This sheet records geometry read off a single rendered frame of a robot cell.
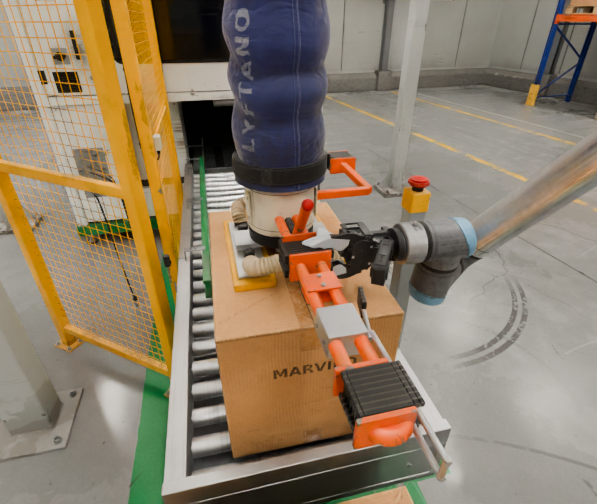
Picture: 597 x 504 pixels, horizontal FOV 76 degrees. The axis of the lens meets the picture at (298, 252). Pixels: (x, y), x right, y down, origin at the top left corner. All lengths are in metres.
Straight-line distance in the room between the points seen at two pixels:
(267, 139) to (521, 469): 1.57
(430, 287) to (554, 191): 0.31
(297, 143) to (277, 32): 0.20
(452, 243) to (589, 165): 0.26
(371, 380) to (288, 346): 0.34
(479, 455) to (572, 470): 0.34
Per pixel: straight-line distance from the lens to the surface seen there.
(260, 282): 0.88
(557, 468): 1.97
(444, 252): 0.85
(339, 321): 0.58
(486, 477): 1.82
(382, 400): 0.49
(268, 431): 1.02
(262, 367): 0.84
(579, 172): 0.87
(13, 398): 1.92
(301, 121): 0.83
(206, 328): 1.42
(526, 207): 0.91
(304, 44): 0.80
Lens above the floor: 1.48
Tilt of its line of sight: 31 degrees down
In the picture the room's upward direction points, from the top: straight up
